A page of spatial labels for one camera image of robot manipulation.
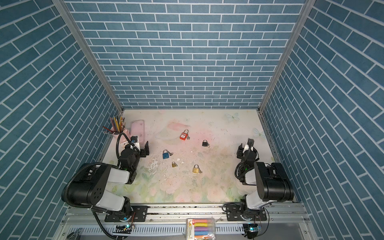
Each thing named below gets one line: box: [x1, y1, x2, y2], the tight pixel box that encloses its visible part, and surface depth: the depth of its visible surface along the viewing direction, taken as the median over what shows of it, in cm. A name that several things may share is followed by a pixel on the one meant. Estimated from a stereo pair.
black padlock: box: [202, 139, 210, 148], surface depth 103 cm
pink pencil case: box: [130, 119, 145, 147], surface depth 110 cm
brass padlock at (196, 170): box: [192, 164, 200, 174], surface depth 91 cm
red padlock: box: [179, 129, 189, 141], surface depth 104 cm
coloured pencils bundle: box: [102, 116, 126, 134], surface depth 97 cm
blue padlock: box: [162, 149, 174, 159], surface depth 97 cm
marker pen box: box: [186, 217, 216, 240], surface depth 70 cm
